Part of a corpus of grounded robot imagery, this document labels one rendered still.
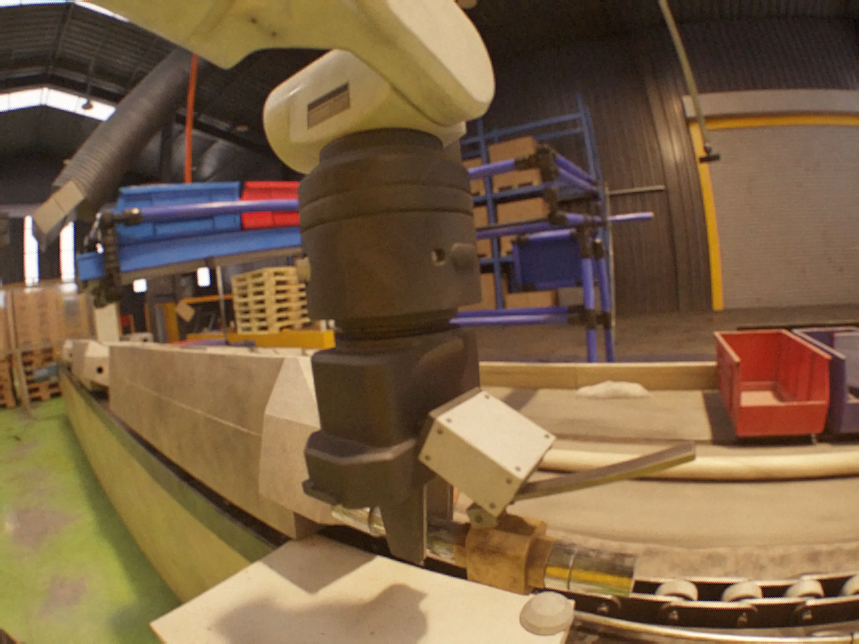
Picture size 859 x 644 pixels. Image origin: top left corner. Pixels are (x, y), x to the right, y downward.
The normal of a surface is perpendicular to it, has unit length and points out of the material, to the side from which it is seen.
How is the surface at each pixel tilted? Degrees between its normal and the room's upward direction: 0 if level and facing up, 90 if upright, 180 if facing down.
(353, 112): 90
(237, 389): 80
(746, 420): 95
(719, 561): 41
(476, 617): 0
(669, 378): 88
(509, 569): 90
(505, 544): 45
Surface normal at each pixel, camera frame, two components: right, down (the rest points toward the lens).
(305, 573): -0.10, -0.99
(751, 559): -0.43, -0.66
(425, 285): 0.36, 0.04
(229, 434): -0.56, -0.04
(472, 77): 0.83, -0.04
